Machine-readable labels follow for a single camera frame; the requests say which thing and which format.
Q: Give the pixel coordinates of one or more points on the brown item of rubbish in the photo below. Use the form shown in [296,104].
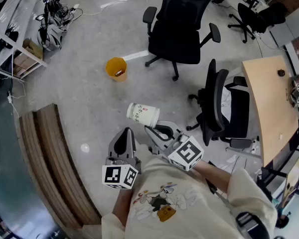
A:
[118,72]

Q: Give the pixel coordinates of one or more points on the person's left forearm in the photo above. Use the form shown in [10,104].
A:
[123,203]

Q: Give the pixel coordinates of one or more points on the white cloth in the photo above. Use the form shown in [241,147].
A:
[225,103]

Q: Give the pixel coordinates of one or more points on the small black office chair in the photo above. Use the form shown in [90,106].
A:
[264,16]

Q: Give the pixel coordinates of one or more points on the large black office chair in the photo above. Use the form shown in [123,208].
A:
[174,43]

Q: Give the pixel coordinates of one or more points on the person's cream printed shirt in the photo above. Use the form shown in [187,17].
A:
[189,208]

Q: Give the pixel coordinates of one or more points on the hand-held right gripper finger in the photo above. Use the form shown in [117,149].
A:
[156,140]
[173,126]

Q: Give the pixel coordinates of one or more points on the white metal shelf rack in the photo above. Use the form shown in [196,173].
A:
[17,11]

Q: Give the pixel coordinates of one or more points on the orange waste bin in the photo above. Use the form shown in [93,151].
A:
[113,64]

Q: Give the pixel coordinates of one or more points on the white paper cup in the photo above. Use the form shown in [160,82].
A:
[143,114]

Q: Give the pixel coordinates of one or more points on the curved wooden bench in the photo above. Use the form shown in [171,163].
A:
[52,158]

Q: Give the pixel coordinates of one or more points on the person's right forearm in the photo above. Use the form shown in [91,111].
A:
[214,177]

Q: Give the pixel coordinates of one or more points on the light wooden table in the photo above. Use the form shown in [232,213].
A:
[269,103]

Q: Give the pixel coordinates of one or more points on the small dark round object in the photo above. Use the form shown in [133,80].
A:
[281,72]

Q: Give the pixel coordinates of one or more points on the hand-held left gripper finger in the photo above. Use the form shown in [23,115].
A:
[111,148]
[132,146]

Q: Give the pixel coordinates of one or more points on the brown cardboard box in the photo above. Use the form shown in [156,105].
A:
[23,62]
[33,48]

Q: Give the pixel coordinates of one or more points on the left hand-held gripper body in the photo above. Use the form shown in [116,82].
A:
[119,175]

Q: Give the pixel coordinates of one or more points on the black mesh office chair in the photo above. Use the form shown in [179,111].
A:
[214,103]

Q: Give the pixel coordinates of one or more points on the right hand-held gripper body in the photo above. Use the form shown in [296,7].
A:
[187,153]

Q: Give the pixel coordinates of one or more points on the grey backpack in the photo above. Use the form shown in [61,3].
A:
[51,37]

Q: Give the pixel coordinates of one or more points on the white cabinet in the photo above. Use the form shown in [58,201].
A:
[292,25]

